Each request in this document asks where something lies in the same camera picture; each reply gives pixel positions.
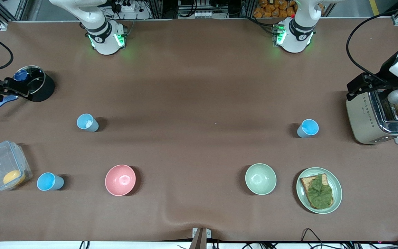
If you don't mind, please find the plain blue cup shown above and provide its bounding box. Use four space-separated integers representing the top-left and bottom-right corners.
296 119 319 138
37 172 65 191

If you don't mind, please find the blue cup with white paper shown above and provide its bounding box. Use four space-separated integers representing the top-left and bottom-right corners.
77 113 100 132

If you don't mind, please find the glass lid with blue knob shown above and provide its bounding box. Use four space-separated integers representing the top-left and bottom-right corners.
12 66 46 95

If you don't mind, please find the silver toaster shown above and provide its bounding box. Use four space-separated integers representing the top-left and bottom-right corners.
346 88 398 145

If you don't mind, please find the yellow round food piece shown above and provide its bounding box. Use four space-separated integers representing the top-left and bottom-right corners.
3 169 26 185

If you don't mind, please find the pale green plate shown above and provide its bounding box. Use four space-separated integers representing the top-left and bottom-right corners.
296 167 342 214

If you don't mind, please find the bread slice under lettuce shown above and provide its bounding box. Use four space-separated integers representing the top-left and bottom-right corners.
300 174 334 210

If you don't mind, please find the green lettuce leaf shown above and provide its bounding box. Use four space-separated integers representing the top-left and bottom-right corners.
304 174 333 209

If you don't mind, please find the bag of orange buns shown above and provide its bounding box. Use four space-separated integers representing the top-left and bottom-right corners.
253 0 298 18

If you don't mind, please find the pale green bowl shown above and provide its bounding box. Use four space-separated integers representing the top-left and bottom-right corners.
245 163 277 195

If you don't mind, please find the white power strip with plugs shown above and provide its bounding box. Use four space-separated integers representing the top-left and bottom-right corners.
111 0 141 13

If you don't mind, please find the pink bowl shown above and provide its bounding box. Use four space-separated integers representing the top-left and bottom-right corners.
105 164 136 196

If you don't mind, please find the brown table cover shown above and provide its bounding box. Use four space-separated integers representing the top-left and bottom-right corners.
0 19 398 242

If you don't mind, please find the black saucepan with blue handle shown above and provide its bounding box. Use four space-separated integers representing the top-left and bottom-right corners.
0 65 55 119

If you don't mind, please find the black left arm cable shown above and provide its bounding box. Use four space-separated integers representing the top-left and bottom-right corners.
346 4 398 85

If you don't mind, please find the black looped cable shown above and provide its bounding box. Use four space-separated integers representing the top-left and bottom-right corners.
301 228 324 249

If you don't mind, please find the metal clamp bracket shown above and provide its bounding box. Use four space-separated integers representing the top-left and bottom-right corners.
192 228 212 249

